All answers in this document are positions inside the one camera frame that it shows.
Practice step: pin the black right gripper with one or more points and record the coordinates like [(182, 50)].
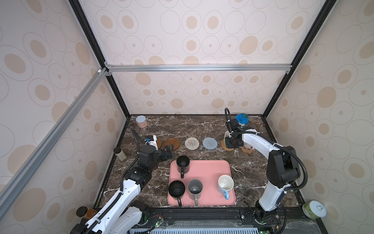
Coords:
[(232, 140)]

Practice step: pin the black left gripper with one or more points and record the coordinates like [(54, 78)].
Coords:
[(166, 156)]

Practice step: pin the green mug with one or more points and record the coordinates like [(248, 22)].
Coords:
[(227, 134)]

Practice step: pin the cork paw coaster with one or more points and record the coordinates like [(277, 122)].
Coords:
[(247, 150)]

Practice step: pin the rattan woven coaster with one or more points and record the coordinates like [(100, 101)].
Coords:
[(224, 147)]

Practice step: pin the brown wooden coaster front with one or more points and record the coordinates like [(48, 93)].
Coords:
[(172, 141)]

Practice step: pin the brown wooden coaster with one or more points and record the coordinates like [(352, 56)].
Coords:
[(172, 141), (159, 143)]

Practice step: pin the black mug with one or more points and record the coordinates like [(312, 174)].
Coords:
[(183, 165), (176, 190)]

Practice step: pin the blue woven coaster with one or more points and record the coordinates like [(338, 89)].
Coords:
[(210, 143)]

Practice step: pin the multicolour woven coaster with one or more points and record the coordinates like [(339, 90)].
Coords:
[(192, 143)]

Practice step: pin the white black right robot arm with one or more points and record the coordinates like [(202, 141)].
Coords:
[(285, 171)]

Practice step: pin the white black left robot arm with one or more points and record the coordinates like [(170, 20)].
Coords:
[(125, 190)]

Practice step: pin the white cup blue lid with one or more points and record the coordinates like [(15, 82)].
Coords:
[(242, 119)]

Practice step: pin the pink jar grey lid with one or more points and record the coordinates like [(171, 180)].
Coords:
[(141, 121)]

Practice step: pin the pink plastic tray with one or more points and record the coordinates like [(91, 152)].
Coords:
[(207, 183)]

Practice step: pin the small bottle black cap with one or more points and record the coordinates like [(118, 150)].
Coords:
[(119, 153)]

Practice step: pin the grey mug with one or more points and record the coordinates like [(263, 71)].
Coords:
[(195, 188)]

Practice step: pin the amber jar black lid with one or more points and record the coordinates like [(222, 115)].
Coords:
[(85, 212)]

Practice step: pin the green can white lid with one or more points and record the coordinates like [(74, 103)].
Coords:
[(314, 210)]

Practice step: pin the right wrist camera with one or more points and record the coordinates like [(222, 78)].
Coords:
[(234, 126)]

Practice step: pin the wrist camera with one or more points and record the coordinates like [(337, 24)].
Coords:
[(234, 126), (151, 140)]

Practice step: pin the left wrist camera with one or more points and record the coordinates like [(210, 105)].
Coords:
[(151, 140)]

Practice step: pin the blue handled white mug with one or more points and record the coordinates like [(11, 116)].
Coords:
[(225, 185)]

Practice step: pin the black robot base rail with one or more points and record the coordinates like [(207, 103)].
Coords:
[(225, 221)]

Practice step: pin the silver aluminium frame bar rear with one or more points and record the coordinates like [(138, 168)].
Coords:
[(193, 68)]

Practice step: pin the silver aluminium frame bar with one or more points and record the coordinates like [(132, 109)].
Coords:
[(29, 168), (193, 68)]

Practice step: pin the silver aluminium frame bar left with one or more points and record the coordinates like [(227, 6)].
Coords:
[(29, 168)]

